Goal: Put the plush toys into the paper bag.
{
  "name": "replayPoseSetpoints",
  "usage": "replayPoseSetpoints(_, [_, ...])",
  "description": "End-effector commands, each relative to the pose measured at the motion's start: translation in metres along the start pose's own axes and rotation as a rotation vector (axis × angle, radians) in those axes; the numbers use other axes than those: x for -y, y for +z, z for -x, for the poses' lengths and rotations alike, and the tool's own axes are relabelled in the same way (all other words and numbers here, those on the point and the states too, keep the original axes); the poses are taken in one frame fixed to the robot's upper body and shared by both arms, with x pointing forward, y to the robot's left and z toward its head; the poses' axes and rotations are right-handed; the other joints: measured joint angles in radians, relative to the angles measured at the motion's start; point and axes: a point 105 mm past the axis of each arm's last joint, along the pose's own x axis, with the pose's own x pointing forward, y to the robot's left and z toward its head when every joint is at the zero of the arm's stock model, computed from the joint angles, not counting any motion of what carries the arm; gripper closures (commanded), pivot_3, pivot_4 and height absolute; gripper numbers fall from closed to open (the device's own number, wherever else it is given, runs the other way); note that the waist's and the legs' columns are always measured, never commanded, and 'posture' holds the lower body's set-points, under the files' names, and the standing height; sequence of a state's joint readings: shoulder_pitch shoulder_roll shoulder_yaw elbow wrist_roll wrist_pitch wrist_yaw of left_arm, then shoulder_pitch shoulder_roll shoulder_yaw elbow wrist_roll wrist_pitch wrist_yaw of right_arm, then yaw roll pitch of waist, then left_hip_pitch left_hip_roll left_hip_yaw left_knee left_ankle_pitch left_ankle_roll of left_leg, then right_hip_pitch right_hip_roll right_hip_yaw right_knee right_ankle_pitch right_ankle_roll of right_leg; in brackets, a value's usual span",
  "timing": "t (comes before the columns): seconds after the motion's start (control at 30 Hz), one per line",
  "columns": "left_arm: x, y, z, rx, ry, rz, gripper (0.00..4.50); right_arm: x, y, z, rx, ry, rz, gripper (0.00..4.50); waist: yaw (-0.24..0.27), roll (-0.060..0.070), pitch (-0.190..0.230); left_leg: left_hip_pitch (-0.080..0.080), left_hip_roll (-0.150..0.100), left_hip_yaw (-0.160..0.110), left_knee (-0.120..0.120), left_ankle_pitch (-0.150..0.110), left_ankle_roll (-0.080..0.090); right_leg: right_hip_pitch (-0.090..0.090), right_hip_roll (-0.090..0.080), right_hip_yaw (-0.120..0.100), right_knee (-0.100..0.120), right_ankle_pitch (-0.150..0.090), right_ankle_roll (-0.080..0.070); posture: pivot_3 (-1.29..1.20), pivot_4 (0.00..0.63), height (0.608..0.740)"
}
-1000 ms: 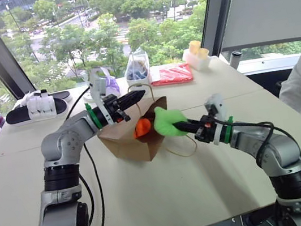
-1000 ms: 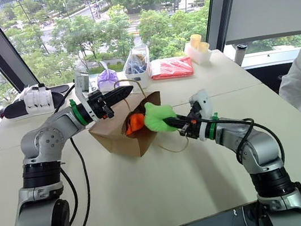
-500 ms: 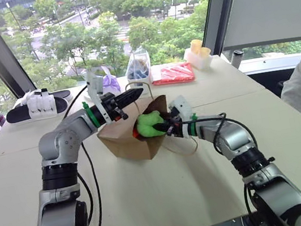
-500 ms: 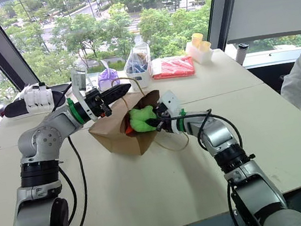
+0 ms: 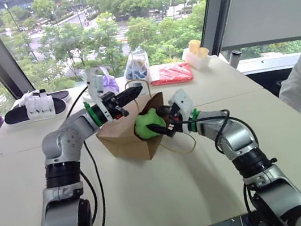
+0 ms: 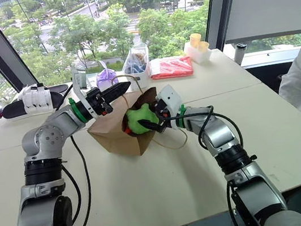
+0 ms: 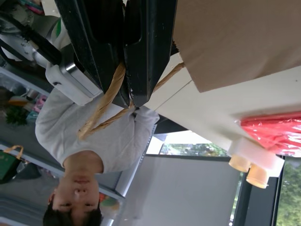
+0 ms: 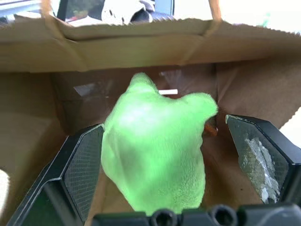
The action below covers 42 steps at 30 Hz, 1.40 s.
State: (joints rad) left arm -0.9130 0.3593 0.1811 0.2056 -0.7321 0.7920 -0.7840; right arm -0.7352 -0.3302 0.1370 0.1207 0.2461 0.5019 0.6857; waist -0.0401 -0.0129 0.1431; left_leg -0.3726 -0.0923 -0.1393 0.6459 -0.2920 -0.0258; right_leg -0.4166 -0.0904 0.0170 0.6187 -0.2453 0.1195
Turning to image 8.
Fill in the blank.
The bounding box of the brown paper bag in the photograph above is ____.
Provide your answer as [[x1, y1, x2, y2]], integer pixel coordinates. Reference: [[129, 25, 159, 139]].
[[0, 0, 301, 226]]

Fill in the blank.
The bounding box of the green plush toy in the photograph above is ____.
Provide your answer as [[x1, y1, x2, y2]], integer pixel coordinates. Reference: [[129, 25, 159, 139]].
[[100, 72, 219, 216]]

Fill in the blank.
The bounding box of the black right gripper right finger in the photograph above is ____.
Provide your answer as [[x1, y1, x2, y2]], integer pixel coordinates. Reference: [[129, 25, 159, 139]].
[[225, 114, 301, 204]]

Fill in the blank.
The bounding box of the black and white plush toy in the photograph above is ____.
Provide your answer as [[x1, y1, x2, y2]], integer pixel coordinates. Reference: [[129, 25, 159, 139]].
[[101, 0, 175, 25]]

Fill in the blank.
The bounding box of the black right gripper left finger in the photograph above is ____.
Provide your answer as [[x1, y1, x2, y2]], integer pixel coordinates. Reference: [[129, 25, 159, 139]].
[[6, 123, 105, 226]]

